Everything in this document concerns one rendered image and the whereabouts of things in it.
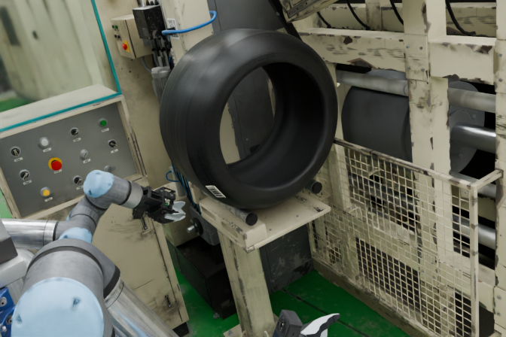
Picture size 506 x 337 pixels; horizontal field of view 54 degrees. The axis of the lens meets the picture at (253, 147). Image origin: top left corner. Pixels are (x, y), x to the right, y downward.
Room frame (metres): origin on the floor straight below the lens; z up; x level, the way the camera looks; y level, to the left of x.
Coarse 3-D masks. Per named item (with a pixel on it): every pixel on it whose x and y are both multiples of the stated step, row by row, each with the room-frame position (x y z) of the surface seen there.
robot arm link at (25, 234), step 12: (72, 216) 1.19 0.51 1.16; (84, 216) 1.18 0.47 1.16; (12, 228) 1.11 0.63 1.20; (24, 228) 1.11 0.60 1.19; (36, 228) 1.11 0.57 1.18; (48, 228) 1.12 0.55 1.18; (60, 228) 1.12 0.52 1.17; (72, 228) 1.11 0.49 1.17; (84, 228) 1.13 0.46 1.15; (12, 240) 1.10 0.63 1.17; (24, 240) 1.10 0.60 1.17; (36, 240) 1.10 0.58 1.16; (48, 240) 1.10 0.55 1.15; (84, 240) 1.09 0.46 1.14
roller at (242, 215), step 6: (204, 192) 1.71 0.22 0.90; (210, 198) 1.68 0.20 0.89; (222, 204) 1.58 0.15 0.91; (228, 210) 1.54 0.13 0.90; (234, 210) 1.50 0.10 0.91; (240, 210) 1.48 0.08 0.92; (246, 210) 1.47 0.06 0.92; (240, 216) 1.46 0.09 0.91; (246, 216) 1.44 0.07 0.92; (252, 216) 1.44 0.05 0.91; (246, 222) 1.43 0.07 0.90; (252, 222) 1.44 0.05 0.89
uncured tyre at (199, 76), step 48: (192, 48) 1.63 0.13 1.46; (240, 48) 1.48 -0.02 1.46; (288, 48) 1.53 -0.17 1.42; (192, 96) 1.41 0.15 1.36; (288, 96) 1.84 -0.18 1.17; (336, 96) 1.61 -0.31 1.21; (192, 144) 1.38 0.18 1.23; (288, 144) 1.79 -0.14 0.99; (240, 192) 1.40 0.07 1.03; (288, 192) 1.48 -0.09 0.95
